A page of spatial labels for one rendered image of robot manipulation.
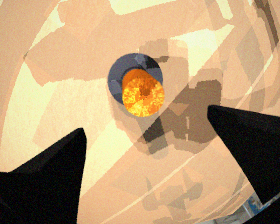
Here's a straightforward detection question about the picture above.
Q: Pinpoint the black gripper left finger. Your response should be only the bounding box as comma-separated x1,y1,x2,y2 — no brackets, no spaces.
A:
0,127,87,224

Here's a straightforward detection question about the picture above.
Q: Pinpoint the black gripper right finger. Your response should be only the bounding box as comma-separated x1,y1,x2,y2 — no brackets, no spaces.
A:
206,104,280,206

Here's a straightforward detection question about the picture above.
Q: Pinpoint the dark grey round pedestal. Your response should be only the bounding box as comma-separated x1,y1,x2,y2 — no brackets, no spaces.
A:
106,53,164,106

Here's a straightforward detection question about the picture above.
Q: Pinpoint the orange knob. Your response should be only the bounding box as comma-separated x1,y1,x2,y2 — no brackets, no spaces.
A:
122,69,165,117

